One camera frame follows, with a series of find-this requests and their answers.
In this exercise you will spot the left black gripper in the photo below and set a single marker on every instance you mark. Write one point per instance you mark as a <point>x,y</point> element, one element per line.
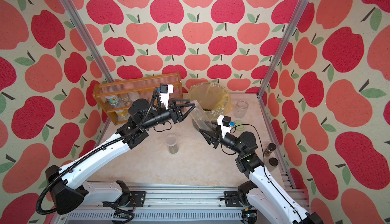
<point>176,114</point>

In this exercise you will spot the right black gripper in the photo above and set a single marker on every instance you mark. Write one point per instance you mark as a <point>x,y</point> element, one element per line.
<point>215,139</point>

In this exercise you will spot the green jar lid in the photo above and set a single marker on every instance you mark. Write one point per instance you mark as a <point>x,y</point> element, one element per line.
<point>239,125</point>

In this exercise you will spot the ribbed glass jar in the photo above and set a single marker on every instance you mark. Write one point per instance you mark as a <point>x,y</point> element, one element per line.
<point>241,109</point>

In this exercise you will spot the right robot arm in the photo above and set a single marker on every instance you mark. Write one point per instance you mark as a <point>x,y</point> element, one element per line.
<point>261,191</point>

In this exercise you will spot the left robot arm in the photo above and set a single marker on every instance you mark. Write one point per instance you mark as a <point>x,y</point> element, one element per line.
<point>67,188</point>

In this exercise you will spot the yellow plastic bin liner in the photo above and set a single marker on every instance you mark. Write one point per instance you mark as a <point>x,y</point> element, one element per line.
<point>210,102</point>

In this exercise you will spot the metal mesh trash bin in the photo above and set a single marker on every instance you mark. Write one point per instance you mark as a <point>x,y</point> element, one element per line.
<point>210,102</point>

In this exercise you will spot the short clear plastic jar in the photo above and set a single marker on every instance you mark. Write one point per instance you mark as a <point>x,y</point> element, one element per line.
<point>171,141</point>

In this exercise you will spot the white pink bottle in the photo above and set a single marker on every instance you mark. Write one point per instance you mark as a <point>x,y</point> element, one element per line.
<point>134,95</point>

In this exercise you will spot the yellow small can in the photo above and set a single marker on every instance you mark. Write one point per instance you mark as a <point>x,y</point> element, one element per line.
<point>122,113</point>

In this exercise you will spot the small dark bottle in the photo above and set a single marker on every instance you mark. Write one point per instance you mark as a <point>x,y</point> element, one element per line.
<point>270,149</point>
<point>272,164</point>

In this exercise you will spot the green white cup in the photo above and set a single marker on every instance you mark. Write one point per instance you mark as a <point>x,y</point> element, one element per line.
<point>112,100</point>

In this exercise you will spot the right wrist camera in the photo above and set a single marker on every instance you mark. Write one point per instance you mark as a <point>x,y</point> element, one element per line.
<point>225,124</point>

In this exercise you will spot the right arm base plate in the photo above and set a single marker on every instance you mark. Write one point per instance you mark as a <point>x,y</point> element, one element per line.
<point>235,199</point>

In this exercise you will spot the aluminium frame rail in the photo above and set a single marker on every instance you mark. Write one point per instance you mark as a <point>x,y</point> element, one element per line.
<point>166,204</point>

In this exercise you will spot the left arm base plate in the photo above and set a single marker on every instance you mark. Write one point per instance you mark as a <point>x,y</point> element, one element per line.
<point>134,198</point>

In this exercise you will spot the left aluminium corner post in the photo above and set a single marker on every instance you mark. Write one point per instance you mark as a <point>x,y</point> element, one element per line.
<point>87,38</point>

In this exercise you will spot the aluminium corner post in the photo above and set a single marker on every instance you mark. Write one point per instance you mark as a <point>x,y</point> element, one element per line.
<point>289,31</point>
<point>87,38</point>

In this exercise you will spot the right aluminium corner post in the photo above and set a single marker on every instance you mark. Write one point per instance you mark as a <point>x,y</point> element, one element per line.
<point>289,31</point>

